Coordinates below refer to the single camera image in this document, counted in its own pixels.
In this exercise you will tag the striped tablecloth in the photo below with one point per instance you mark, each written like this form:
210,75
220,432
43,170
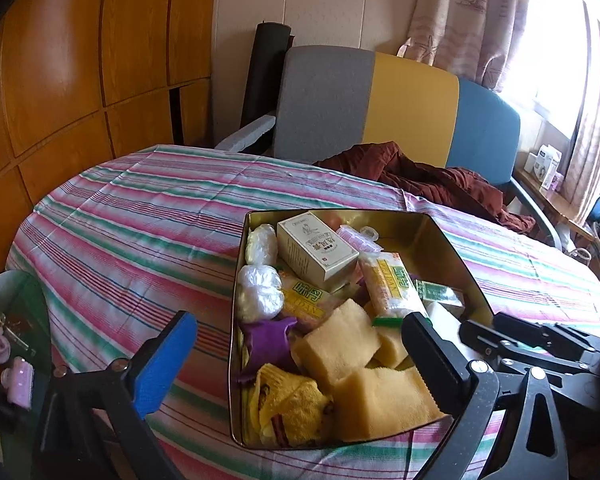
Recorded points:
130,220

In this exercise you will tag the wooden wardrobe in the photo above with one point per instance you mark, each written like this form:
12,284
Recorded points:
55,60

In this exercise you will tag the small green box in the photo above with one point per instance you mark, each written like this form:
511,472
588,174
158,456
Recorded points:
437,294

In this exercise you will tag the white boxes on desk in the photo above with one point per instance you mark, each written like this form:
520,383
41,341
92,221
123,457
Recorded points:
545,162

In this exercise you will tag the yellow noodle packet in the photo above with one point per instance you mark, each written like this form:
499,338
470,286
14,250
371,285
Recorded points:
305,300
392,285

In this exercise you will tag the yellow towel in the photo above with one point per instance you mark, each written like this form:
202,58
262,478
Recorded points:
290,405

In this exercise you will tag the grey yellow blue chair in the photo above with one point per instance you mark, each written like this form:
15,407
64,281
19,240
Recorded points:
325,105

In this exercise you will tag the maroon jacket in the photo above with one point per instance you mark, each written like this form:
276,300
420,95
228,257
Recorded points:
430,180

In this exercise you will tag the green glass side table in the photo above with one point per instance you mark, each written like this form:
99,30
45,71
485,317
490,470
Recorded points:
25,305

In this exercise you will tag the wooden side desk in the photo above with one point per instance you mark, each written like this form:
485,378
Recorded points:
555,202

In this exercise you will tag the gold tin box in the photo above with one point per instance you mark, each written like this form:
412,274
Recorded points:
420,232

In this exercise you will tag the pink hair roller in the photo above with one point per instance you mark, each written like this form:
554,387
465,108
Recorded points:
20,380
355,236

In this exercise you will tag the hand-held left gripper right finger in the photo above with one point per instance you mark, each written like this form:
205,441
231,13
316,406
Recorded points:
432,365

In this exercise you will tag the purple plastic bag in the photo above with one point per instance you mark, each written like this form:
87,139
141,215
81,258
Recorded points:
270,340

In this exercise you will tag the black rolled mat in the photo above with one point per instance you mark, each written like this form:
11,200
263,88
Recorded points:
265,70

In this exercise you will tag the white sponge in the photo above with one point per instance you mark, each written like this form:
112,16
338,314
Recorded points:
442,317

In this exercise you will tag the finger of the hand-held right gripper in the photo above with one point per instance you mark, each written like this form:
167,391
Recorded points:
522,325
485,337

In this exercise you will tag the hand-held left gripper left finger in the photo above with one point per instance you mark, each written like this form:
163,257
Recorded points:
165,365

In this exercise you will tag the beige carton box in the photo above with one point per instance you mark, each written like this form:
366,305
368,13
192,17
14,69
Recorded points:
315,247

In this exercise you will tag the white plastic wad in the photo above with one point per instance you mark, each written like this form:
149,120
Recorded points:
257,292
261,245

